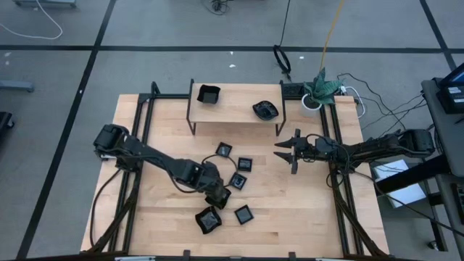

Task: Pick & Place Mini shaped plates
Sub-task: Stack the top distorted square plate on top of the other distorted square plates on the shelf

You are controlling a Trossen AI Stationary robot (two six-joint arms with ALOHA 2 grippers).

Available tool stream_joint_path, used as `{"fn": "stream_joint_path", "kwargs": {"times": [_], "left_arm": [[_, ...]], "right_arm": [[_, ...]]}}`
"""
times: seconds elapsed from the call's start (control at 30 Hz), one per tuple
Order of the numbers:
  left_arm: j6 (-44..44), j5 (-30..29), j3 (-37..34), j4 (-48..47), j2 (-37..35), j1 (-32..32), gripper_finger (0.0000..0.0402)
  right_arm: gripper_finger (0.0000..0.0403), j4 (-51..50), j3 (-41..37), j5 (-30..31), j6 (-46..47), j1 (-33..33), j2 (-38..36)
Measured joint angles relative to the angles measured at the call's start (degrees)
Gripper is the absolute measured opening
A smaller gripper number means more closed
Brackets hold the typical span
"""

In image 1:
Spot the white paper box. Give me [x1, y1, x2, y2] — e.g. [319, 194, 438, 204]
[372, 159, 428, 210]

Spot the black wavy square mini bowl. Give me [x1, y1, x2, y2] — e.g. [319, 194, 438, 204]
[194, 205, 223, 235]
[196, 84, 221, 105]
[204, 188, 232, 210]

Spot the black caster base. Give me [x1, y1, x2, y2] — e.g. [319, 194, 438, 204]
[0, 111, 15, 132]

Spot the white power adapter cable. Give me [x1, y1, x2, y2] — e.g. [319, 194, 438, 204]
[339, 86, 366, 120]

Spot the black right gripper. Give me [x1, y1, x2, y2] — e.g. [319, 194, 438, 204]
[273, 128, 331, 175]

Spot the yellow hanging cable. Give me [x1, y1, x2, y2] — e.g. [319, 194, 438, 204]
[318, 0, 346, 73]

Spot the black device with labels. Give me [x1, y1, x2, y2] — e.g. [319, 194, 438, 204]
[436, 85, 464, 115]

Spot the grey metal base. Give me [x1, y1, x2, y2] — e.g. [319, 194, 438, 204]
[0, 79, 36, 94]
[12, 0, 78, 9]

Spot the white floor cable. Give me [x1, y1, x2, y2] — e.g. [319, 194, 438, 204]
[0, 0, 64, 41]

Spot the black power strip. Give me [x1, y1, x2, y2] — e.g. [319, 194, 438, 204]
[282, 82, 309, 99]

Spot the black leaf-shaped mini plate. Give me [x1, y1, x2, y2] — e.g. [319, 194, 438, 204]
[252, 100, 280, 122]

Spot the black cable bundle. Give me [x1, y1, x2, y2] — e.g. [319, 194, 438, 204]
[201, 0, 235, 16]

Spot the blue screen laptop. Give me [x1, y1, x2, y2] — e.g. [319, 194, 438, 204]
[439, 62, 464, 87]

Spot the black coiled floor cable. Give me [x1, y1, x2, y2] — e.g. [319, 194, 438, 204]
[272, 0, 293, 83]

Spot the black aluminium rig frame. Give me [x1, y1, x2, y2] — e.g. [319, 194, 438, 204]
[86, 81, 391, 259]

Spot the black power cable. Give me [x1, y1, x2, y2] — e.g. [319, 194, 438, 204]
[336, 72, 428, 132]

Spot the black square mini plate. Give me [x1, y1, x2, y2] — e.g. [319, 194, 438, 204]
[237, 156, 254, 173]
[233, 204, 254, 225]
[215, 141, 233, 159]
[229, 172, 248, 191]

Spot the black desk leg beam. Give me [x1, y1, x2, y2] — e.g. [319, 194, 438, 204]
[375, 154, 452, 195]

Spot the grey desk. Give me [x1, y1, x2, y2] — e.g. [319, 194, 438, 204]
[421, 77, 464, 261]

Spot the wooden shelf with black legs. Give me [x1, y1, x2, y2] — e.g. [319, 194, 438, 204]
[186, 78, 287, 137]

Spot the green plant in white pot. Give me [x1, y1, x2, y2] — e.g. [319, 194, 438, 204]
[299, 67, 345, 119]

